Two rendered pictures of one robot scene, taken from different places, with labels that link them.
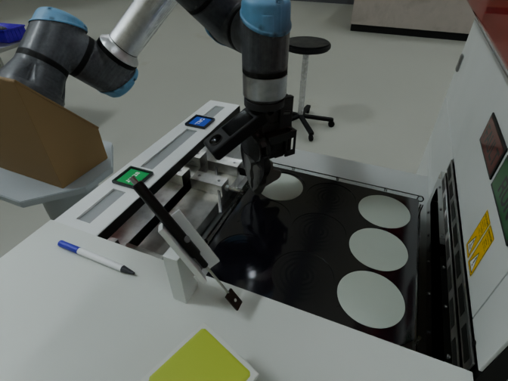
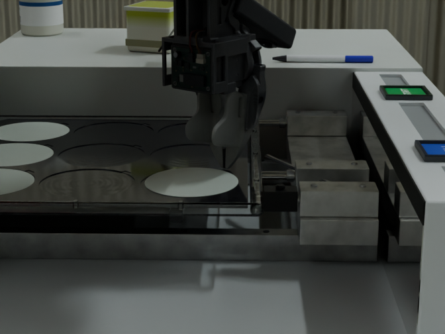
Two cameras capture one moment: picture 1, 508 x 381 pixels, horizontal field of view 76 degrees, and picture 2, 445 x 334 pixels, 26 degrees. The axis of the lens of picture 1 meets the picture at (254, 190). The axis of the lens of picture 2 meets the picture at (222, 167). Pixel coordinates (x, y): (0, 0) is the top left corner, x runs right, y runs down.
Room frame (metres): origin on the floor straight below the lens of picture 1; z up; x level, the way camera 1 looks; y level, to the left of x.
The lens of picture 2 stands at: (1.50, -0.38, 1.21)
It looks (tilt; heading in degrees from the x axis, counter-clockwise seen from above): 17 degrees down; 159
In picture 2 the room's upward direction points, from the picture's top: straight up
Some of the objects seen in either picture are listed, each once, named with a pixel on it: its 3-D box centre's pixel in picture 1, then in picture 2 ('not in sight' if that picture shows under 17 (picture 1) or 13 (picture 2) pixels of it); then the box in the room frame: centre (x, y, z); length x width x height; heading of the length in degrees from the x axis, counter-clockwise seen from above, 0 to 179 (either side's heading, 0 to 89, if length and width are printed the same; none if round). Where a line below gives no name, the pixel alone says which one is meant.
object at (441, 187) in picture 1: (439, 261); not in sight; (0.37, -0.32, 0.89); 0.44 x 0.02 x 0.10; 157
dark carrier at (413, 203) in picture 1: (317, 232); (101, 156); (0.43, -0.12, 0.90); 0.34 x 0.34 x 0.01; 67
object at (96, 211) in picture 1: (174, 173); (420, 181); (0.63, 0.19, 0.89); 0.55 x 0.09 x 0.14; 157
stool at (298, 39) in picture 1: (303, 85); not in sight; (2.65, -0.41, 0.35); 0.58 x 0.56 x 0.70; 67
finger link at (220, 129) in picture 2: (260, 170); (227, 132); (0.56, -0.01, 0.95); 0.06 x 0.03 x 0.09; 120
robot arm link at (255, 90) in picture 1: (263, 85); not in sight; (0.55, -0.02, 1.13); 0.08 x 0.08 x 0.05
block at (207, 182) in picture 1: (209, 182); (331, 175); (0.59, 0.10, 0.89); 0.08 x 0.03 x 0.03; 67
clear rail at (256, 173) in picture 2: (231, 208); (255, 158); (0.50, 0.05, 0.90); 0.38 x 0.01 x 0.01; 157
